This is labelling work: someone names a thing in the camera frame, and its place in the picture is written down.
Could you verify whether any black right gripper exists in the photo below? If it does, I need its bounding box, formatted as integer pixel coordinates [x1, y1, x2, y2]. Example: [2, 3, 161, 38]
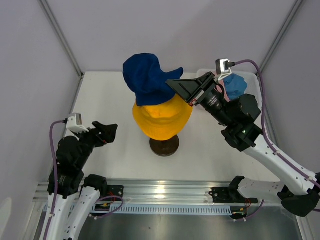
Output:
[165, 72, 234, 128]

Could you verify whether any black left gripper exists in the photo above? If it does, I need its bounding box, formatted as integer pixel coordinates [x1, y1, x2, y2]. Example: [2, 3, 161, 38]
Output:
[71, 120, 117, 168]

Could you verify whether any yellow bucket hat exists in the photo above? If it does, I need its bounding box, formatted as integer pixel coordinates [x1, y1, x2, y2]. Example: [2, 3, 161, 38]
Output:
[132, 94, 193, 141]

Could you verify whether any pink bucket hat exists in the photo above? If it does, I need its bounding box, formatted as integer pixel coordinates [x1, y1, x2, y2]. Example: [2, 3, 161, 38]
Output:
[216, 79, 230, 102]

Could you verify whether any dark blue bucket hat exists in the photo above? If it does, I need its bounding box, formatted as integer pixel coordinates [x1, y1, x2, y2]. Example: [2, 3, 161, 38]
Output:
[122, 53, 184, 107]

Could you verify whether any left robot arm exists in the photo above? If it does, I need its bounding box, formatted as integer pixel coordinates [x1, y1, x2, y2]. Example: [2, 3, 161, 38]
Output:
[40, 118, 118, 240]

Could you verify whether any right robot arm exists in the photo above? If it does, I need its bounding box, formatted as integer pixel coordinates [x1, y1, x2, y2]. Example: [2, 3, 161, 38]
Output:
[166, 72, 320, 217]

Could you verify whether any light blue bucket hat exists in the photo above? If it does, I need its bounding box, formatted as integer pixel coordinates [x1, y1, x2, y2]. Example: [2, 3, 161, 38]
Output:
[223, 73, 248, 101]

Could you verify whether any brown round hat stand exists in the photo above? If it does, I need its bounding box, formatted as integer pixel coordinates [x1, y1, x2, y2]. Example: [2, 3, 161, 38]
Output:
[149, 135, 180, 157]

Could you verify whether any white plastic basket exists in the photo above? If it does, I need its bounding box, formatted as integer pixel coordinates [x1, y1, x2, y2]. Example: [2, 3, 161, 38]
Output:
[196, 68, 263, 111]

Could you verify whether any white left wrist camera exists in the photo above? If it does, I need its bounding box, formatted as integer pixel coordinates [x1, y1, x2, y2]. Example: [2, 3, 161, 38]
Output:
[66, 113, 89, 134]

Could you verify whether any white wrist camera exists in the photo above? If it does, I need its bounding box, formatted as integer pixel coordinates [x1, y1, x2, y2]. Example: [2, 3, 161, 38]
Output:
[215, 58, 236, 81]
[66, 113, 89, 134]

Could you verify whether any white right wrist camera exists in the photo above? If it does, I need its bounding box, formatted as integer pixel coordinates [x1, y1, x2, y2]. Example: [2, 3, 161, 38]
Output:
[215, 58, 236, 81]

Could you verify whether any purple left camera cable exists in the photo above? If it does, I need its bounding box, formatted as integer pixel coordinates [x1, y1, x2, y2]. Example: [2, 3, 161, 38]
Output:
[42, 119, 70, 238]

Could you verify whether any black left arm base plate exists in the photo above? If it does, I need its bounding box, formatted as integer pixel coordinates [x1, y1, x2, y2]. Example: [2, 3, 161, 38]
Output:
[103, 185, 125, 202]

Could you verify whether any white slotted cable duct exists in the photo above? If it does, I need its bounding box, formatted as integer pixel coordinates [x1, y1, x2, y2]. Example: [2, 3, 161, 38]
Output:
[59, 204, 248, 216]

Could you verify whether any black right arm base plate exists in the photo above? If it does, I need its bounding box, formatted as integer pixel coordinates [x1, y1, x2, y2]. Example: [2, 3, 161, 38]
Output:
[208, 187, 258, 204]

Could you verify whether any aluminium frame post right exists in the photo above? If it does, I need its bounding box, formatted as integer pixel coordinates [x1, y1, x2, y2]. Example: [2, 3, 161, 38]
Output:
[260, 0, 307, 72]

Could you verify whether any aluminium frame post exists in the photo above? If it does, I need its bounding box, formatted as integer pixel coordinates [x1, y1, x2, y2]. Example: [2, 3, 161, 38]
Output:
[38, 0, 85, 78]
[260, 0, 307, 72]

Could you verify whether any aluminium frame post left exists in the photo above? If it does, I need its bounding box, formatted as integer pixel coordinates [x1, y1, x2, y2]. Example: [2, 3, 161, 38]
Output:
[38, 0, 85, 78]

